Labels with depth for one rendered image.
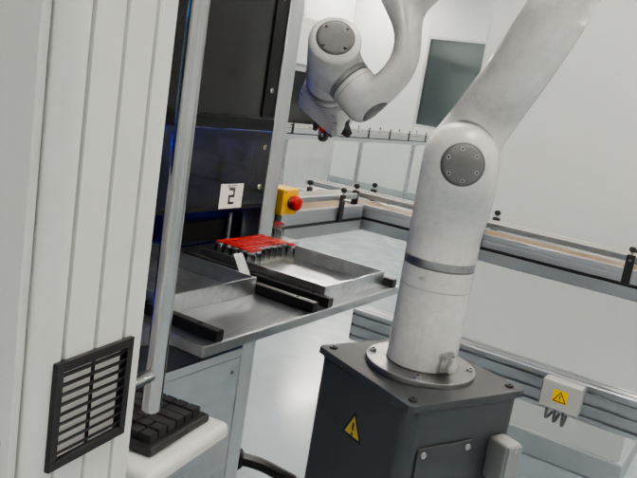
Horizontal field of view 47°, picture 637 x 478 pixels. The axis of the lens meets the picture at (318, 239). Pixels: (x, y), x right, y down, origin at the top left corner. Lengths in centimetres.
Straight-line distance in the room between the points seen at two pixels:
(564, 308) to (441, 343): 181
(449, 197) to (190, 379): 95
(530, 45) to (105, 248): 72
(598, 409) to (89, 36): 204
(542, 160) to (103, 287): 239
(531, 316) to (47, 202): 253
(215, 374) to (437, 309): 86
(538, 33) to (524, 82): 7
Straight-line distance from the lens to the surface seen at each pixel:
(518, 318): 307
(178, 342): 121
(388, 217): 255
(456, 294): 122
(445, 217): 116
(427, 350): 123
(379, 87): 117
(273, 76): 185
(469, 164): 111
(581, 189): 295
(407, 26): 118
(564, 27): 120
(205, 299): 137
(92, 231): 74
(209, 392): 194
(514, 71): 119
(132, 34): 75
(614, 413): 245
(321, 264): 179
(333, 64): 116
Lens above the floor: 130
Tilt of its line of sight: 11 degrees down
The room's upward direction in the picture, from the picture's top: 9 degrees clockwise
